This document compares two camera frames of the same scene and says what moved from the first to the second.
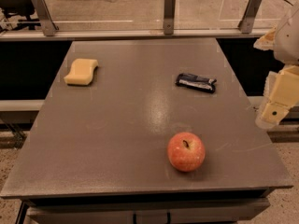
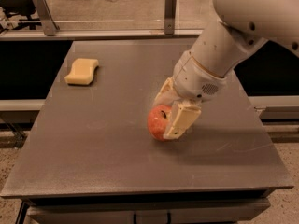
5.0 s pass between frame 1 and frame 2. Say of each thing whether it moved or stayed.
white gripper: moved
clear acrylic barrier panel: stayed
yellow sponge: stayed
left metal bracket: stayed
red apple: moved
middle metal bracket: stayed
